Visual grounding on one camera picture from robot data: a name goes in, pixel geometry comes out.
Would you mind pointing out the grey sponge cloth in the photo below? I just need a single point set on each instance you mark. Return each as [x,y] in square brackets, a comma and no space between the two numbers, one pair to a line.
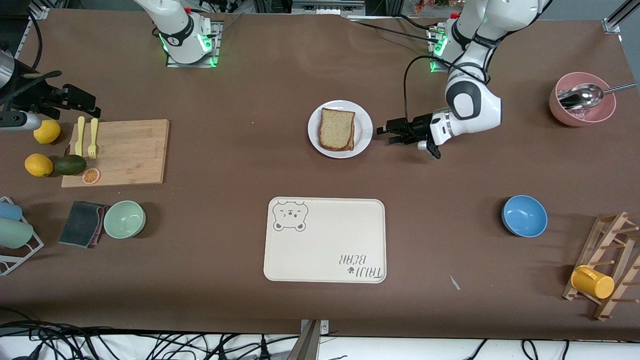
[82,224]

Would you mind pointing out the pale green cup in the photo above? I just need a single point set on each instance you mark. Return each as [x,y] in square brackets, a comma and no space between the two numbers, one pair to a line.
[14,233]

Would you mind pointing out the blue bowl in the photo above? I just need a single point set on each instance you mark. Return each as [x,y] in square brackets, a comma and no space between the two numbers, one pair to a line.
[524,216]

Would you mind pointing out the aluminium frame profile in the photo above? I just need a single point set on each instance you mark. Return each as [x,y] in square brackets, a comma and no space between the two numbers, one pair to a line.
[617,17]
[39,10]

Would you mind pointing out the yellow plastic knife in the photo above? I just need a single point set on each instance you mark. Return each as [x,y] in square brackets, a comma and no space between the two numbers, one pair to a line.
[80,135]

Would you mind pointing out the wooden mug drying rack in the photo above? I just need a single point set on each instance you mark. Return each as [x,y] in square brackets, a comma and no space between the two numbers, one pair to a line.
[607,235]

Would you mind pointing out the yellow plastic fork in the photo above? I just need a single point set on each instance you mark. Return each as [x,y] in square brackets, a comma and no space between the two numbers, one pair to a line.
[93,147]

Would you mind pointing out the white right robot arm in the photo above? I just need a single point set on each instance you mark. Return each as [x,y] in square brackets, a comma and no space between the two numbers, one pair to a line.
[175,30]

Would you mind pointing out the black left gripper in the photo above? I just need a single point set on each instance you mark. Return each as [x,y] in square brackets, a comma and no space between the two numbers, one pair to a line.
[419,127]

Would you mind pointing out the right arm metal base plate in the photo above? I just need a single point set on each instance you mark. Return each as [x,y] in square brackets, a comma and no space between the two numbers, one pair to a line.
[175,64]

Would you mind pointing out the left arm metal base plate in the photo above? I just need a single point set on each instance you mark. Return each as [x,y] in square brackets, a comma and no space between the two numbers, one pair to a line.
[435,67]

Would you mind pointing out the wooden cutting board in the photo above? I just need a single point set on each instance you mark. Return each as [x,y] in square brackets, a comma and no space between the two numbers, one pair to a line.
[130,155]

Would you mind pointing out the yellow plastic mug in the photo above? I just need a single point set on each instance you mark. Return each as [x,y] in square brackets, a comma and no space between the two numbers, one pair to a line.
[592,282]

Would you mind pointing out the metal table edge bracket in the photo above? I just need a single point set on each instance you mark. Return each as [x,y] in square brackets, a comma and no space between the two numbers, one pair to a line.
[307,345]

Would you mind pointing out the light blue cup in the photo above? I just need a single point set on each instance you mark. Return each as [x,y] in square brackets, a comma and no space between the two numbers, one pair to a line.
[9,211]

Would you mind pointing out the brown bread slice under egg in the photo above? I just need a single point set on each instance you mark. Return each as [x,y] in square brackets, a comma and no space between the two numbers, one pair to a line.
[352,142]

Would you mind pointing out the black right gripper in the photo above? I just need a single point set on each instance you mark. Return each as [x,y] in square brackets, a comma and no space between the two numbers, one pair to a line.
[31,96]

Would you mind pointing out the white round plate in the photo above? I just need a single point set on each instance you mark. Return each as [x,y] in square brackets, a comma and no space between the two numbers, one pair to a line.
[362,127]

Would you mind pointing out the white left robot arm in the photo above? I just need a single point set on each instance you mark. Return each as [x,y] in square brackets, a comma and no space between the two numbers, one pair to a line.
[475,107]

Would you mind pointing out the grey metal box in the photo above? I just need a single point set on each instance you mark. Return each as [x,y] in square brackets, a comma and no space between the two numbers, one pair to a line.
[327,6]

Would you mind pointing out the grey tape scrap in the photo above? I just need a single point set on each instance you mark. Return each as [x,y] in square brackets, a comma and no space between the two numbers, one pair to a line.
[454,282]

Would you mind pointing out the metal serving spoon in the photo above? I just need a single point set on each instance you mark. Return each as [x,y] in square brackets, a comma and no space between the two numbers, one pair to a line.
[580,96]

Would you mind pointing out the orange fruit slice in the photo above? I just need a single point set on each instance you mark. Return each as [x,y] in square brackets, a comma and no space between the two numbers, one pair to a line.
[91,176]

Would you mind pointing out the cream tray with bear print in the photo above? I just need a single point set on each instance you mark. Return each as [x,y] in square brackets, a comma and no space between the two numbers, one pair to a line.
[325,250]

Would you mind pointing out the green avocado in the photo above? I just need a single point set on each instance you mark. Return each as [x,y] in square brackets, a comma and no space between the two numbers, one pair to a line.
[70,165]

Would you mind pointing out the pink bowl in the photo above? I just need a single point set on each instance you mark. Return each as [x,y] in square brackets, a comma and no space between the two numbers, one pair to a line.
[557,112]

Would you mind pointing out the pale green bowl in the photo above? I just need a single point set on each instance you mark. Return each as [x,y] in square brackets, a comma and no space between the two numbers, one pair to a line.
[125,219]

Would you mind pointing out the yellow lemon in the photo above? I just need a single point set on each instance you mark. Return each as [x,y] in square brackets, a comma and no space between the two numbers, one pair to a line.
[39,165]
[47,131]

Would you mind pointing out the brown sandwich cover bread slice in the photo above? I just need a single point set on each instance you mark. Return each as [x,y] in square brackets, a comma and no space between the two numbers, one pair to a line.
[336,129]

